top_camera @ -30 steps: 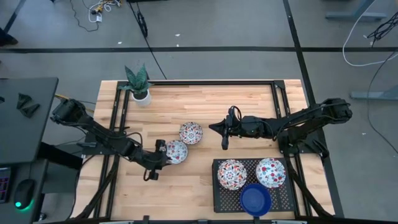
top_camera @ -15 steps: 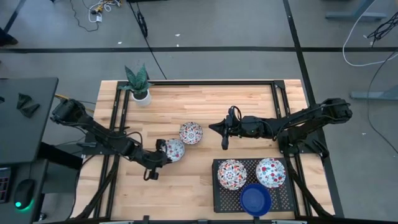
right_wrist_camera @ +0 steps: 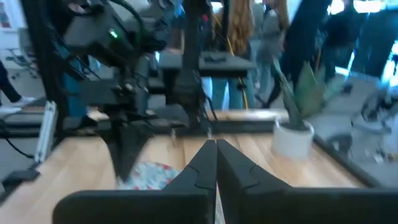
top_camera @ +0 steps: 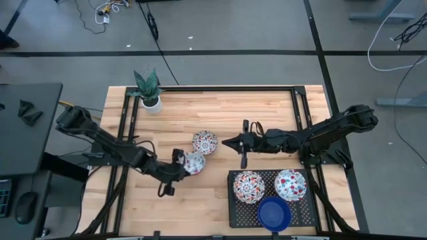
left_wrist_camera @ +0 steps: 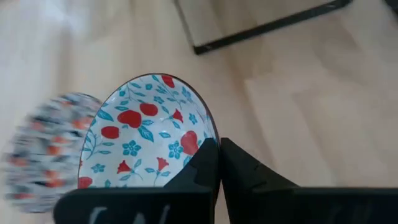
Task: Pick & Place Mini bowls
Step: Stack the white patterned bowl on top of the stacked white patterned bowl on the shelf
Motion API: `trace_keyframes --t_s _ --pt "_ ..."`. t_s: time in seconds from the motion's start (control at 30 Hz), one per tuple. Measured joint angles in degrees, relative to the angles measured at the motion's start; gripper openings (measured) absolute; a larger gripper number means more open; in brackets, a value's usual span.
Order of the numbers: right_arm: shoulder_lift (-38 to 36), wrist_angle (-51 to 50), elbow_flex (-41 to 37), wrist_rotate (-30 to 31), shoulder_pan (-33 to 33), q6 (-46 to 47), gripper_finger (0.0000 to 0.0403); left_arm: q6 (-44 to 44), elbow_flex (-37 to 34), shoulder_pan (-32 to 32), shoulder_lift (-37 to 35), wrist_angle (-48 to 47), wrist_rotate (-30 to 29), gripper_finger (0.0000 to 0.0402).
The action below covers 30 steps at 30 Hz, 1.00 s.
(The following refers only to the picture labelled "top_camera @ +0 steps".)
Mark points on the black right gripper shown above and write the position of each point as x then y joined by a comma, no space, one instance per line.
260,143

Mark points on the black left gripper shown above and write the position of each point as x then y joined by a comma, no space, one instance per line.
166,171

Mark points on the small red-flower ceramic bowl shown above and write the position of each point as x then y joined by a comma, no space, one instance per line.
195,162

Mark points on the small orange-flower ceramic bowl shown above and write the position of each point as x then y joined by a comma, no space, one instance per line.
205,142

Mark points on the large orange-flower ceramic bowl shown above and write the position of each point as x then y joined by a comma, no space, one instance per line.
237,186

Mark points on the large blue plastic bowl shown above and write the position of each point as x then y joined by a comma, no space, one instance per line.
260,213

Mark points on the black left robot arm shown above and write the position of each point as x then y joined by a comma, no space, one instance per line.
110,145

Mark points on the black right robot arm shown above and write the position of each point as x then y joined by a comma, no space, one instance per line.
333,128

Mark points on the large red-flower ceramic bowl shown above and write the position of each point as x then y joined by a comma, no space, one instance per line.
279,185

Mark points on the white plant pot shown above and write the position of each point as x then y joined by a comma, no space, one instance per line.
154,108

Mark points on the black perforated metal rack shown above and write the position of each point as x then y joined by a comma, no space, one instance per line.
240,216

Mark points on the green snake plant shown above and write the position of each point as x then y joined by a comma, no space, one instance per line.
148,85

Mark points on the dark grey desk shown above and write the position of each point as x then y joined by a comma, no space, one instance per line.
33,181

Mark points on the black triangular part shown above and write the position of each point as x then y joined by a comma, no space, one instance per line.
32,117
25,106

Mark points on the black computer mouse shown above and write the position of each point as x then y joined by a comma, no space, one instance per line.
25,206

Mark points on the black side table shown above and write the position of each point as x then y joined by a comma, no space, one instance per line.
20,150

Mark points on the backlit keyboard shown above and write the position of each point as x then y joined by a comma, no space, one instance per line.
5,200

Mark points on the grey desk foot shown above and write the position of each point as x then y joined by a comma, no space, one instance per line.
377,15

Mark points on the person's foot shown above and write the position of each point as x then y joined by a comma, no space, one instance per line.
8,41

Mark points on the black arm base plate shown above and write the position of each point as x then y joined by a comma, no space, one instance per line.
333,160
100,160

